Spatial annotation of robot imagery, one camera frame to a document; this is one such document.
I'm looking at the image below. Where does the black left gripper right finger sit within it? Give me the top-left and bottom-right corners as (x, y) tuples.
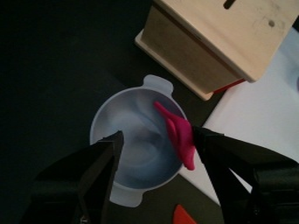
(191, 125), (299, 224)

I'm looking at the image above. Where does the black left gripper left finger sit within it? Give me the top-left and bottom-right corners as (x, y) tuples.
(19, 129), (126, 224)

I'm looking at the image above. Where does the pink dough strip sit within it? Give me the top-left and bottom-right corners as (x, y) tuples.
(154, 101), (197, 172)

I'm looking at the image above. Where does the light wooden drawer box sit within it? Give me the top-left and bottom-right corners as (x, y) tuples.
(135, 0), (299, 102)

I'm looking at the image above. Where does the orange plastic piece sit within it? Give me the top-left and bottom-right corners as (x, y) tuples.
(173, 204), (199, 224)

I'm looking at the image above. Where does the white cutting board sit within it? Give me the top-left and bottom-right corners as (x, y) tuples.
(178, 27), (299, 207)

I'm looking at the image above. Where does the white plastic bowl with handles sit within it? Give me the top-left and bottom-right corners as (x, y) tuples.
(89, 74), (191, 208)

